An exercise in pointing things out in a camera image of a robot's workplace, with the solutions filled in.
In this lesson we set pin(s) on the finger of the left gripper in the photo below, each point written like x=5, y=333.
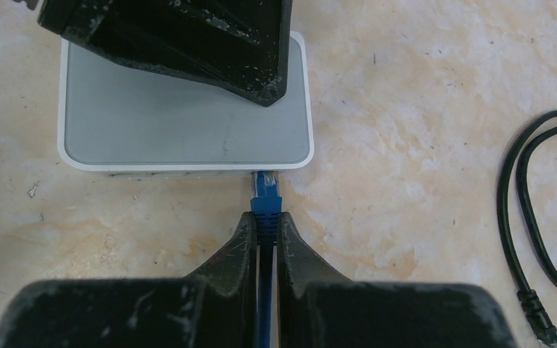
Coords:
x=240, y=46

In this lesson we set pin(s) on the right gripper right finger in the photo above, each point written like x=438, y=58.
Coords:
x=320, y=307

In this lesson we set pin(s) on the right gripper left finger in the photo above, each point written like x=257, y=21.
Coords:
x=213, y=306

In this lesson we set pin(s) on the white power adapter box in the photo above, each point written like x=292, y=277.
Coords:
x=130, y=123

